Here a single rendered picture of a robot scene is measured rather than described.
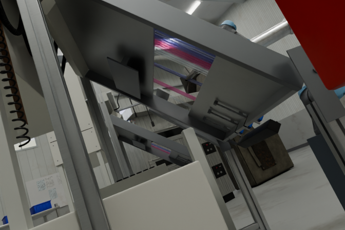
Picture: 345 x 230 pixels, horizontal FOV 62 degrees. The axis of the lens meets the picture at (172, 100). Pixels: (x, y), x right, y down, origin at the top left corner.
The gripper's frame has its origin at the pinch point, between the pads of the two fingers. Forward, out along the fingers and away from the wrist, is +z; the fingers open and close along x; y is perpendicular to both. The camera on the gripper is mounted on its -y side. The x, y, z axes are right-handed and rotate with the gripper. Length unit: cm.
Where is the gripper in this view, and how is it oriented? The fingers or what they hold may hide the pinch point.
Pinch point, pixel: (188, 79)
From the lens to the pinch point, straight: 127.3
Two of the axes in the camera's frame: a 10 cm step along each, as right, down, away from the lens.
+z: -6.3, 7.2, -2.8
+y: -7.7, -6.2, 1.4
